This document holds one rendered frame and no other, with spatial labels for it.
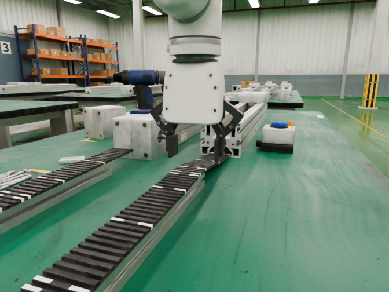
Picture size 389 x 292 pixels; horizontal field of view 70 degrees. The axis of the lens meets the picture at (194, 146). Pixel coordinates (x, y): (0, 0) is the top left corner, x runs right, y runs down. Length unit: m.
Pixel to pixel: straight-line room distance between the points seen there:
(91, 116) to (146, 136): 0.32
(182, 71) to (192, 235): 0.25
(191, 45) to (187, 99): 0.08
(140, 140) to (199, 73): 0.27
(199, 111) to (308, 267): 0.26
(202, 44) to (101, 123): 0.54
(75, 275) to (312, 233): 0.27
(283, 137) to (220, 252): 0.47
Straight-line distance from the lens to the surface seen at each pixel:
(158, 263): 0.31
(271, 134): 0.74
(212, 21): 0.45
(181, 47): 0.45
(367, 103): 10.85
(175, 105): 0.46
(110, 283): 0.28
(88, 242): 0.30
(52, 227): 0.41
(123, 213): 0.34
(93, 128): 0.94
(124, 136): 0.68
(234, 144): 0.67
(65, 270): 0.27
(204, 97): 0.45
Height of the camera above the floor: 0.96
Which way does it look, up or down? 14 degrees down
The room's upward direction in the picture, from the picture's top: straight up
